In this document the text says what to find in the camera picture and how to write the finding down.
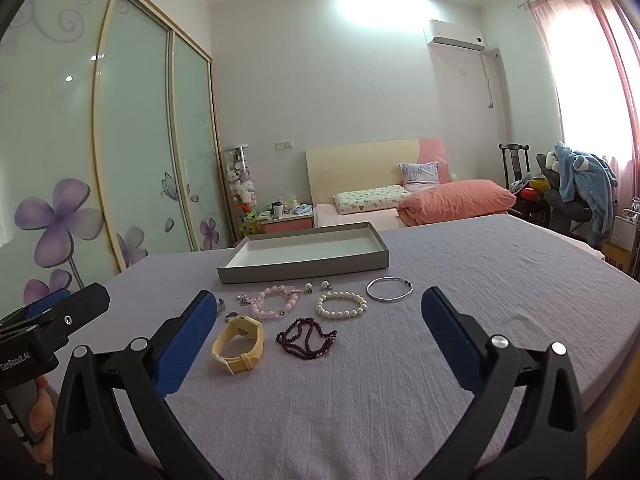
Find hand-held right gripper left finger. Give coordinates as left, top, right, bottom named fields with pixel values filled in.
left=52, top=289, right=223, bottom=480

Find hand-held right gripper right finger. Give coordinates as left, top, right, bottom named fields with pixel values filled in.
left=421, top=286, right=586, bottom=480

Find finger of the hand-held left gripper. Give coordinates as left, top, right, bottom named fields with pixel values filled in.
left=0, top=288, right=72, bottom=332
left=36, top=282, right=111, bottom=350

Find yellow wristwatch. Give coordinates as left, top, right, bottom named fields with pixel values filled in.
left=211, top=316, right=265, bottom=375

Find thin silver bangle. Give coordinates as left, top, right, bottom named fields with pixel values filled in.
left=366, top=276, right=414, bottom=303

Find white pearl bracelet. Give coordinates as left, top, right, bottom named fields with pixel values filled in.
left=315, top=291, right=368, bottom=321

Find dark red bead necklace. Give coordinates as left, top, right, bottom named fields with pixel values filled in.
left=276, top=317, right=338, bottom=360

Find grey cardboard tray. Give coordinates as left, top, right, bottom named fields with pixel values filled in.
left=217, top=221, right=390, bottom=285

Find person's left hand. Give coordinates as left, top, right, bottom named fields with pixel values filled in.
left=27, top=387, right=55, bottom=476

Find yellow plush toy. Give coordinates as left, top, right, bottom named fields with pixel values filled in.
left=241, top=210, right=264, bottom=239

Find salmon pink duvet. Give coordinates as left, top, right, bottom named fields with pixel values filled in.
left=397, top=179, right=517, bottom=227

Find bed with pink sheet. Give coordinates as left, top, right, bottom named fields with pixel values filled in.
left=312, top=204, right=406, bottom=231

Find pink and beige nightstand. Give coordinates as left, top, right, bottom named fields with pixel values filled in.
left=257, top=207, right=316, bottom=235

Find floral print pillow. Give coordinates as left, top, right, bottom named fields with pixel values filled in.
left=333, top=185, right=411, bottom=213

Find small white patterned pillow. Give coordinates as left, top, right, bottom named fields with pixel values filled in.
left=399, top=162, right=441, bottom=192

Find glass case of plush toys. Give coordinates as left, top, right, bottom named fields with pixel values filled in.
left=223, top=145, right=258, bottom=247

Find grey office chair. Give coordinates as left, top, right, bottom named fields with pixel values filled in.
left=536, top=152, right=601, bottom=237

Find colourful plush toys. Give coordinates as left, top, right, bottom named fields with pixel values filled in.
left=520, top=177, right=549, bottom=202

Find floral sliding-door wardrobe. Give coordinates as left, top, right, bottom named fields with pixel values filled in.
left=0, top=0, right=236, bottom=306

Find cardboard box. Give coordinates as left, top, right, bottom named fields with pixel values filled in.
left=602, top=242, right=632, bottom=275

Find dark wooden chair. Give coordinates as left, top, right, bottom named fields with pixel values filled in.
left=498, top=143, right=547, bottom=221

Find beige and pink headboard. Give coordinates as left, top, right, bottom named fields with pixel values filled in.
left=305, top=138, right=448, bottom=206

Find blue plush robe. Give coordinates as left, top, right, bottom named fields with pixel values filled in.
left=552, top=142, right=621, bottom=247

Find air conditioner pipe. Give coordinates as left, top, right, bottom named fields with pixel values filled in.
left=480, top=49, right=502, bottom=110

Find white air conditioner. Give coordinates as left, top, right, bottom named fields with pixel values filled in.
left=424, top=20, right=487, bottom=53

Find pink curtain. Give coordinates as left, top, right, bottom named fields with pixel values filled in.
left=520, top=0, right=640, bottom=221

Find pink bead bracelet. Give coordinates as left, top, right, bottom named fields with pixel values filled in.
left=248, top=285, right=301, bottom=321

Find wire rack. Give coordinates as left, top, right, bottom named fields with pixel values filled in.
left=620, top=199, right=640, bottom=281

